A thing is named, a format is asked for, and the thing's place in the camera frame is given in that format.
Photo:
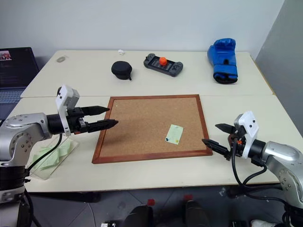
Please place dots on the small white object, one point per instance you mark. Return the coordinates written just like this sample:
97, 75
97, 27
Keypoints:
121, 52

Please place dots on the white object under table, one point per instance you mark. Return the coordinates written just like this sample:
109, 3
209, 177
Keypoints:
262, 223

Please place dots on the dark laptop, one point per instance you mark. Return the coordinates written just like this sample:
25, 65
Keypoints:
14, 71

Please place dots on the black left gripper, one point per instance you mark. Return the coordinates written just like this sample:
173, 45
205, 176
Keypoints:
75, 119

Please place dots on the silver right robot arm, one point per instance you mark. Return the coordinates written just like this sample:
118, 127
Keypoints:
281, 153

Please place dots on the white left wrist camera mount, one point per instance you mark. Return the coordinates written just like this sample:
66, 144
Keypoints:
67, 94

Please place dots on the orange ball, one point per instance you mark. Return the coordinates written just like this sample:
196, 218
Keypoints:
163, 61

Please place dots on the light green card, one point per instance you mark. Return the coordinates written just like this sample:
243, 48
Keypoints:
175, 132

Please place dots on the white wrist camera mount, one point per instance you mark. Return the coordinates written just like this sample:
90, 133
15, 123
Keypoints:
249, 125
67, 94

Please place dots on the grey oval object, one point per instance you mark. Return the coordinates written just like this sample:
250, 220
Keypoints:
62, 59

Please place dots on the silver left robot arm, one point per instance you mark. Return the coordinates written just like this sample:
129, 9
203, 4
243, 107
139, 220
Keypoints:
23, 127

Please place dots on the dark rounded shape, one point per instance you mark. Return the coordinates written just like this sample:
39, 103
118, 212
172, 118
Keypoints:
139, 216

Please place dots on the blue boxing glove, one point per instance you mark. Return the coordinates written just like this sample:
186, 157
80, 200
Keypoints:
222, 59

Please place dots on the black round zip case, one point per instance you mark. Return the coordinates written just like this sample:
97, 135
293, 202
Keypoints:
120, 68

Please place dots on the wood-framed cork board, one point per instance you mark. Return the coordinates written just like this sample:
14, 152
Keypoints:
146, 123

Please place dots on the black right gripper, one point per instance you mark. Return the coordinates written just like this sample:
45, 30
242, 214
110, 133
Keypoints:
241, 151

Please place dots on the clear acrylic tray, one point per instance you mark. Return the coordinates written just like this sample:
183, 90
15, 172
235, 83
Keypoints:
71, 144

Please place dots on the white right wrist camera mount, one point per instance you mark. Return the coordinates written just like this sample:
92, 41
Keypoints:
249, 125

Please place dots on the small red block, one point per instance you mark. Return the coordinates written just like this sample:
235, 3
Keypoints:
151, 202

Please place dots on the grey handheld game controller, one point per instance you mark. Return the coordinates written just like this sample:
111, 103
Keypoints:
154, 63

